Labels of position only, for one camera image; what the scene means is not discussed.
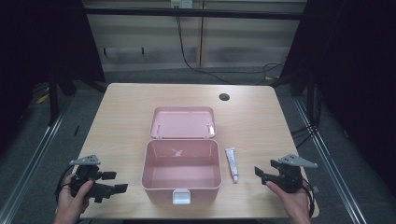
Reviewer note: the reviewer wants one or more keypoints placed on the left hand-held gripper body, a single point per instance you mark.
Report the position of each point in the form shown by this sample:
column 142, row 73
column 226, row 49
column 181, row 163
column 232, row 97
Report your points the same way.
column 90, row 186

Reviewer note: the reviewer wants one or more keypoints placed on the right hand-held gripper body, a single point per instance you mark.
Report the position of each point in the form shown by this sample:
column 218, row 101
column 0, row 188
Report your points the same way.
column 289, row 179

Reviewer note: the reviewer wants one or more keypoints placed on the person's right hand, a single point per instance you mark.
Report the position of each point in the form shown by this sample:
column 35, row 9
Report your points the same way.
column 294, row 205

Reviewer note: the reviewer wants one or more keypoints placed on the person's left hand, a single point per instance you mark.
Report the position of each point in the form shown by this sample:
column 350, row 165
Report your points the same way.
column 70, row 207

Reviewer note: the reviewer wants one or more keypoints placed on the white ointment tube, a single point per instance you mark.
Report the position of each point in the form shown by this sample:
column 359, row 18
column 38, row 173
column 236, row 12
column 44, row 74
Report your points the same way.
column 232, row 163

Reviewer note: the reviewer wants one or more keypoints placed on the pink plastic storage box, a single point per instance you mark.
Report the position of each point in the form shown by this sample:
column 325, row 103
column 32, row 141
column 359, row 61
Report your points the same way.
column 182, row 168

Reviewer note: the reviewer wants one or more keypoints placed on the black metal stand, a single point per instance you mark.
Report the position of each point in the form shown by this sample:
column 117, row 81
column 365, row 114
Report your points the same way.
column 53, row 102

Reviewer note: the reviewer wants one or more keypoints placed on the yellow floor object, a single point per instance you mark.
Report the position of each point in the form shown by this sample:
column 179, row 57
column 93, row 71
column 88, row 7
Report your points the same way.
column 43, row 99

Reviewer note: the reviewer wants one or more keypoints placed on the black curtain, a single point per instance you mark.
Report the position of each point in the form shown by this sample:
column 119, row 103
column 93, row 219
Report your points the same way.
column 37, row 46
column 351, row 62

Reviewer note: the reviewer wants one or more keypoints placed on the black horizontal metal bar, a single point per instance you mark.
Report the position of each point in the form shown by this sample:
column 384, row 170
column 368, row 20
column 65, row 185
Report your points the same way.
column 193, row 13

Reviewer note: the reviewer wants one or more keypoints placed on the silver floor rail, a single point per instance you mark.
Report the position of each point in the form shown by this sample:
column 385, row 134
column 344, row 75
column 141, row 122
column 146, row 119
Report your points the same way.
column 29, row 168
column 330, row 168

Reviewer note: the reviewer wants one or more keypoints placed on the white wall power outlet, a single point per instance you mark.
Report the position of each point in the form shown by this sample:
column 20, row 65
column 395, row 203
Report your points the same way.
column 182, row 3

